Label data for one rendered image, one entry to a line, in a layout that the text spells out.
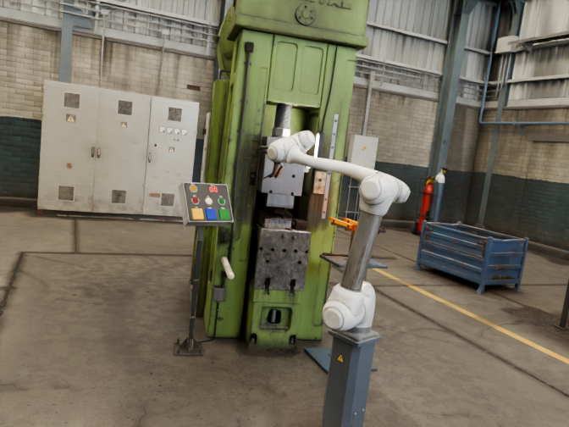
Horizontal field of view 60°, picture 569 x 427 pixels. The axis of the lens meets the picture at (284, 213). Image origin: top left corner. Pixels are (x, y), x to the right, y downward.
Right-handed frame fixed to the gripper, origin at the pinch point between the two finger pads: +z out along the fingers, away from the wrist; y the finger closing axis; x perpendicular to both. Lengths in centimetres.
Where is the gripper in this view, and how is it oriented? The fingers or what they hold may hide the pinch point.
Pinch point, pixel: (260, 166)
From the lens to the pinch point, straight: 284.4
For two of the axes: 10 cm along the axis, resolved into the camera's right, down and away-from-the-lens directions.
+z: -6.7, 3.2, 6.7
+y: 4.7, 8.8, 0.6
